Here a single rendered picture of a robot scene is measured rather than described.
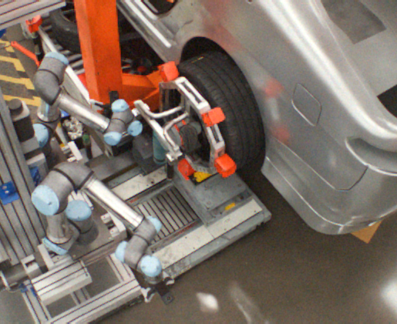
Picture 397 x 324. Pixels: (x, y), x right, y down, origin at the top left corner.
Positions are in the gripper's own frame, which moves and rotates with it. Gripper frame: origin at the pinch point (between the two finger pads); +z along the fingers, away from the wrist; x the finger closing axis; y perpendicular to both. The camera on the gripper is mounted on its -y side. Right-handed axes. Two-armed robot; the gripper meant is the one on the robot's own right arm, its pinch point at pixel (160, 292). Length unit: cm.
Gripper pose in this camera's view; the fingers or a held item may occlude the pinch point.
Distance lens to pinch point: 248.1
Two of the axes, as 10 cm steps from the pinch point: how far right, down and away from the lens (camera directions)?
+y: -6.4, -6.6, 3.8
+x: -7.7, 5.6, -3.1
